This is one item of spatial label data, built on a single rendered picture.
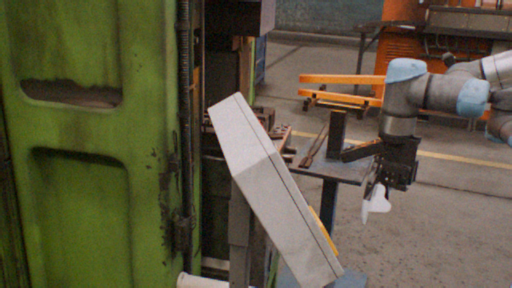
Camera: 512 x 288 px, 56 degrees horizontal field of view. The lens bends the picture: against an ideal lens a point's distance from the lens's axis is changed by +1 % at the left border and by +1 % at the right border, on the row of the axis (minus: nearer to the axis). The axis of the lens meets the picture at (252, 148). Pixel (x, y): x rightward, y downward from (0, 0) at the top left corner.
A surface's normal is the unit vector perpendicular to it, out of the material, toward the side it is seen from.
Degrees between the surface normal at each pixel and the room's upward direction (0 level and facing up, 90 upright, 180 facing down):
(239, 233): 89
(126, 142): 90
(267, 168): 90
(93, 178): 90
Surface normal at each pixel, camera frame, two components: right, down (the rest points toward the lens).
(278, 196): 0.20, 0.37
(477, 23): -0.33, 0.34
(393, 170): -0.57, 0.29
